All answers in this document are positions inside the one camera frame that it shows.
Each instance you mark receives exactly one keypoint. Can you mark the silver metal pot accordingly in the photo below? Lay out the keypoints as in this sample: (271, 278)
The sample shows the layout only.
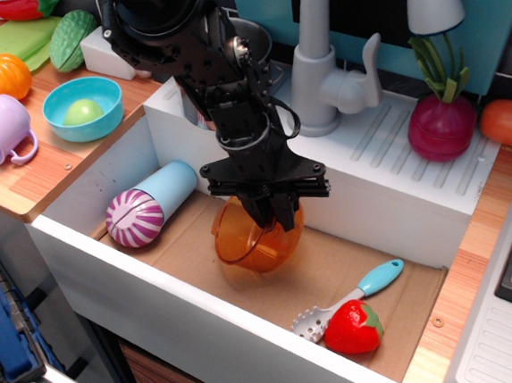
(261, 46)

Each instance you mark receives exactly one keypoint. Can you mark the orange toy carrot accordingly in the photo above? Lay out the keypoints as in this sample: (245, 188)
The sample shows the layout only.
(496, 121)

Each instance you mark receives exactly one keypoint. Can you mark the toy strawberry in sink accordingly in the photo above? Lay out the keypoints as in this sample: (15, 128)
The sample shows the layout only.
(354, 329)

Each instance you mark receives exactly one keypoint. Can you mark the grey toy faucet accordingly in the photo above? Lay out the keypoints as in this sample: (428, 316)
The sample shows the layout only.
(321, 91)

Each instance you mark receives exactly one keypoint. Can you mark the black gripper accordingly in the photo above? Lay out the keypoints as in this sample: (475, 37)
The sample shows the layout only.
(258, 170)

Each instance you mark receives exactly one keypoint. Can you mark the teal plastic bin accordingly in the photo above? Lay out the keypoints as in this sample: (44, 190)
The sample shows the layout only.
(348, 24)

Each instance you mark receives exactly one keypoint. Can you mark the purple toy beet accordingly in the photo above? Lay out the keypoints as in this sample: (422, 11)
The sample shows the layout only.
(442, 124)

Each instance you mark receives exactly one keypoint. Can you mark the green cutting board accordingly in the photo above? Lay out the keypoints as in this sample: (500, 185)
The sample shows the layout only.
(29, 40)

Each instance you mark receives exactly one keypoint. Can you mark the light blue plastic cup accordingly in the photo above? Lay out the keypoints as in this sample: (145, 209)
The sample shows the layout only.
(170, 186)

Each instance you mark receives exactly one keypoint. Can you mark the green toy ball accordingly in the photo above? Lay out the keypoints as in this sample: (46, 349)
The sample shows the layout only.
(83, 111)

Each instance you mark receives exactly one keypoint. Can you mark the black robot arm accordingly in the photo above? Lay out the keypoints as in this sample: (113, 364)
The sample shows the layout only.
(195, 42)

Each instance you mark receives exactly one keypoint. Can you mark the white salt shaker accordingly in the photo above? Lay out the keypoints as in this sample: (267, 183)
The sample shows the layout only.
(100, 58)

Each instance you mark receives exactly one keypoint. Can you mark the teal plastic bowl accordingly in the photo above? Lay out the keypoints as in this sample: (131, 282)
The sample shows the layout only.
(104, 91)

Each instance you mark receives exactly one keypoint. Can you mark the orange transparent plastic pot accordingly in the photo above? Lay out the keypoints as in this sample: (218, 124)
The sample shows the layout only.
(238, 241)

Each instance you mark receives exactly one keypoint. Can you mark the white cone lamp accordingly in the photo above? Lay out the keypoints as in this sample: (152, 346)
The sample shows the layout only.
(430, 17)

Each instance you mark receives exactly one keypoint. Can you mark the blue box device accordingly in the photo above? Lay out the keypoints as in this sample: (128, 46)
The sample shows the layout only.
(24, 352)

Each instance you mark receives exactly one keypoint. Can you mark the white toy sink basin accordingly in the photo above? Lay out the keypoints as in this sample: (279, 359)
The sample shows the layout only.
(384, 196)

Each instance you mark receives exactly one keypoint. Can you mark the red toy strawberry top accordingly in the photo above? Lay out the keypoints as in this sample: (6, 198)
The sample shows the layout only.
(26, 10)

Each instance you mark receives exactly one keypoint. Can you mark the slotted spoon with blue handle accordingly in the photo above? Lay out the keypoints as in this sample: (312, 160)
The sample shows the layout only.
(312, 324)

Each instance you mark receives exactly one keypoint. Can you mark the green toy bitter gourd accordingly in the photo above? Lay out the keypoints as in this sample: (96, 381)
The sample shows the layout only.
(65, 50)

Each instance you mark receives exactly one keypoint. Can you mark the purple striped toy onion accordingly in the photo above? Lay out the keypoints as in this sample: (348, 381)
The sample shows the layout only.
(134, 218)

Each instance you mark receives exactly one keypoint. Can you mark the brown cardboard sink liner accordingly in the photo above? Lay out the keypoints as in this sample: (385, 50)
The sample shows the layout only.
(320, 272)

